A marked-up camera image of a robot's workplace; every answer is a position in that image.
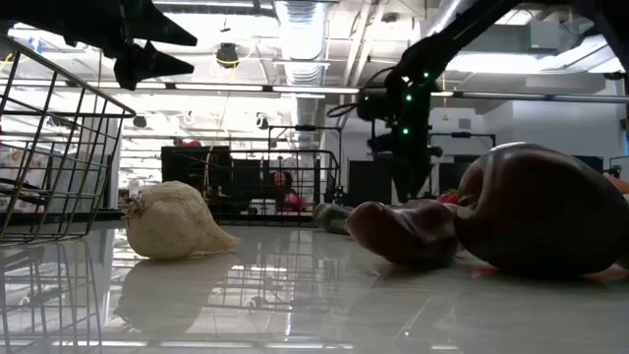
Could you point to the green cucumber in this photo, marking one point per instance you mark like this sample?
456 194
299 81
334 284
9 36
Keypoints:
331 217

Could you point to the red apple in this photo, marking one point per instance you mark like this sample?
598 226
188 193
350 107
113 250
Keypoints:
448 198

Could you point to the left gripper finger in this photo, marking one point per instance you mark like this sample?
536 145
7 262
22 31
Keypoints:
147 27
142 64

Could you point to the black ceiling fixture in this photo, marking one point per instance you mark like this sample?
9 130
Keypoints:
227 55

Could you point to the large dark red vegetable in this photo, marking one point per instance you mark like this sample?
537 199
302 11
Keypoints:
535 211

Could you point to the dark purple eggplant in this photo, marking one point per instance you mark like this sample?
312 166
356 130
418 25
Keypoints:
403 231

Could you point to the white garlic bulb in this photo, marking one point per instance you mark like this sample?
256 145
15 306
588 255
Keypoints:
172 221

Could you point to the orange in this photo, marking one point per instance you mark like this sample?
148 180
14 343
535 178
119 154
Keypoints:
620 185

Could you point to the person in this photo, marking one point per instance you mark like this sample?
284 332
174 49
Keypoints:
282 182

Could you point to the black gantry frame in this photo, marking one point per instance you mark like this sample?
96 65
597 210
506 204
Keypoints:
304 128
462 134

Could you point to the black cabinet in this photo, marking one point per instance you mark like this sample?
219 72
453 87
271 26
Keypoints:
191 167

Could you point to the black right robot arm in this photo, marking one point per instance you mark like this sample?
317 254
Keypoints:
427 54

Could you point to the silver ventilation duct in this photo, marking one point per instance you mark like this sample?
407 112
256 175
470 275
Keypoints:
302 44
444 12

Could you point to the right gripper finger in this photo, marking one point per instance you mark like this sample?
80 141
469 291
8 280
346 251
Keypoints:
420 172
404 174

